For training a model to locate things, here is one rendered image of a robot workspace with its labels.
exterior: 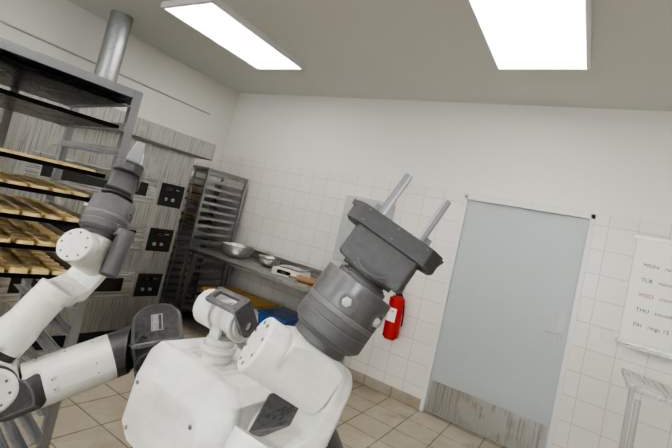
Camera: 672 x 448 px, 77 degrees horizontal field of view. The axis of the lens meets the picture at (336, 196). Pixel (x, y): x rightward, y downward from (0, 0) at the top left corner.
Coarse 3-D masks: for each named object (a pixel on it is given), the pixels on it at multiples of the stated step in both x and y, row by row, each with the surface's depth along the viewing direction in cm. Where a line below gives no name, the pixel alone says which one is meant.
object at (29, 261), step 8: (0, 248) 157; (8, 248) 161; (16, 248) 162; (0, 256) 145; (8, 256) 148; (16, 256) 153; (24, 256) 153; (32, 256) 162; (40, 256) 159; (48, 256) 162; (0, 264) 136; (8, 264) 138; (16, 264) 140; (24, 264) 146; (32, 264) 145; (40, 264) 155; (48, 264) 151; (56, 264) 153; (8, 272) 134; (16, 272) 134; (24, 272) 136; (32, 272) 139; (40, 272) 139; (48, 272) 141; (56, 272) 143; (64, 272) 144
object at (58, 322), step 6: (24, 282) 183; (18, 288) 180; (24, 288) 182; (30, 288) 177; (24, 294) 174; (54, 318) 155; (60, 318) 152; (54, 324) 150; (60, 324) 150; (66, 324) 147; (60, 330) 146; (66, 330) 146
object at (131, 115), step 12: (132, 108) 150; (132, 120) 151; (132, 132) 151; (120, 144) 149; (120, 156) 149; (84, 300) 147; (72, 312) 147; (84, 312) 147; (72, 324) 145; (72, 336) 145; (48, 420) 143; (48, 432) 144; (48, 444) 144
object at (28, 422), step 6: (30, 414) 152; (24, 420) 151; (30, 420) 151; (24, 426) 148; (30, 426) 149; (36, 426) 146; (30, 432) 145; (36, 432) 145; (42, 432) 143; (30, 438) 142; (36, 438) 143
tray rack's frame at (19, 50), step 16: (0, 48) 121; (16, 48) 124; (32, 64) 147; (48, 64) 130; (64, 64) 133; (80, 80) 155; (96, 80) 140; (128, 96) 149; (0, 128) 173; (0, 144) 174; (64, 160) 190
